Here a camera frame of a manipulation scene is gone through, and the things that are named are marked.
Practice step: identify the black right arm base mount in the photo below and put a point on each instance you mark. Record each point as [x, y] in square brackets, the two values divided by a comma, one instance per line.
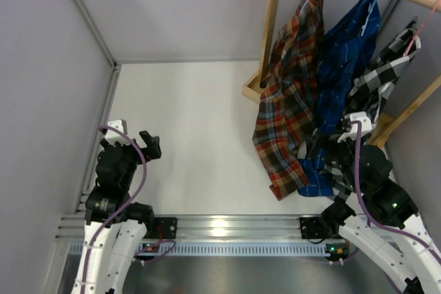
[318, 229]

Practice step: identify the wooden diagonal rack brace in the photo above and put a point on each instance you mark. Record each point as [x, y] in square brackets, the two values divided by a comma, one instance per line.
[418, 101]

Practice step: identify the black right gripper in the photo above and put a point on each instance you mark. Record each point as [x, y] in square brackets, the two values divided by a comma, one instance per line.
[332, 144]

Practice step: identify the perforated white cable duct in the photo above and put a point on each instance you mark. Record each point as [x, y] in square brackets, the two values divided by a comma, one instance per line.
[252, 249]

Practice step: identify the aluminium corner frame post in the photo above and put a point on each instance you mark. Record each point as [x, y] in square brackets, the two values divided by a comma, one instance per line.
[94, 31]

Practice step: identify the red brown plaid shirt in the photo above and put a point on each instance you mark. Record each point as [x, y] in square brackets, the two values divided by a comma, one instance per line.
[286, 108]

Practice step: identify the black white checkered shirt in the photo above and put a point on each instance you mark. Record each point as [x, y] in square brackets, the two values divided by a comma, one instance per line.
[372, 89]

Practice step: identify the blue plaid shirt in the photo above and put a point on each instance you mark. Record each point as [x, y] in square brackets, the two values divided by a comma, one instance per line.
[347, 51]

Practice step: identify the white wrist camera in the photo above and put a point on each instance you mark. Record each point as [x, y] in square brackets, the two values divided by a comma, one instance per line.
[353, 123]
[116, 133]

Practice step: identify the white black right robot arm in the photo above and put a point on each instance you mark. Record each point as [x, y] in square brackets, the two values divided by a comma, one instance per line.
[377, 215]

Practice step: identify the aluminium table edge rail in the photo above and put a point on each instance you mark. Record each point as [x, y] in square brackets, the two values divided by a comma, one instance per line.
[238, 228]

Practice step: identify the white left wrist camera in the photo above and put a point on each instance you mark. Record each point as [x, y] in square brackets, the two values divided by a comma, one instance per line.
[116, 133]

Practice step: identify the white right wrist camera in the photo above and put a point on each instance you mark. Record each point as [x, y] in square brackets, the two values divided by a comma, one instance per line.
[353, 123]

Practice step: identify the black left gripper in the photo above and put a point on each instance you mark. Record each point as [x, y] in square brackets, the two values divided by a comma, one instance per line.
[152, 150]

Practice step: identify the blue hanger under blue shirt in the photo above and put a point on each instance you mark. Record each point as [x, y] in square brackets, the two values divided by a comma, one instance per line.
[371, 7]

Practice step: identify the wooden rack base tray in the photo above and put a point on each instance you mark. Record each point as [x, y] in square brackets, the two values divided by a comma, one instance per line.
[253, 91]

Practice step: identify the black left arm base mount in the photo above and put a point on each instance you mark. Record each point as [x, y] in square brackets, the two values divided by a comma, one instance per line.
[162, 228]

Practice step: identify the wooden rack upright post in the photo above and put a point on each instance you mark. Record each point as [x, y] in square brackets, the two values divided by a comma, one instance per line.
[270, 19]

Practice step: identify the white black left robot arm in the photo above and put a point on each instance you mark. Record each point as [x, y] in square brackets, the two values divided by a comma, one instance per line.
[114, 222]

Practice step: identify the pink wire hanger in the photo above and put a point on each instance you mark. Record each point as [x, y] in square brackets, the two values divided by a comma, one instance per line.
[434, 9]

